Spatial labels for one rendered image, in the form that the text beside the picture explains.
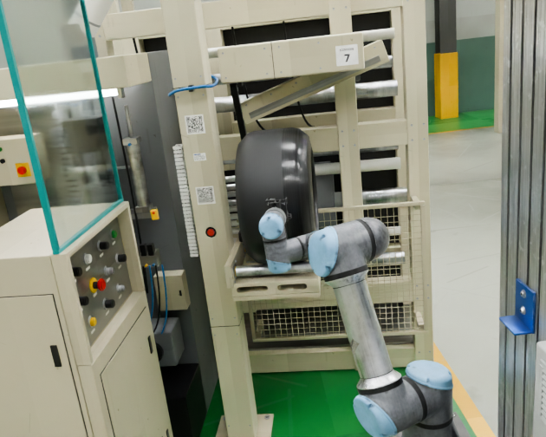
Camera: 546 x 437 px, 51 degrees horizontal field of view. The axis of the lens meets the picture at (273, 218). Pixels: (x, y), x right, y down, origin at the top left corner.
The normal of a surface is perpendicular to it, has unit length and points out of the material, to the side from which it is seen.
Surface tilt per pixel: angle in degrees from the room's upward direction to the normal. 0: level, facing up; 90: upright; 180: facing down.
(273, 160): 45
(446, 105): 90
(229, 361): 90
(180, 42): 90
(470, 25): 90
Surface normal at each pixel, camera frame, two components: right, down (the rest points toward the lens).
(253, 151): -0.14, -0.61
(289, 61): -0.09, 0.31
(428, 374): 0.01, -0.97
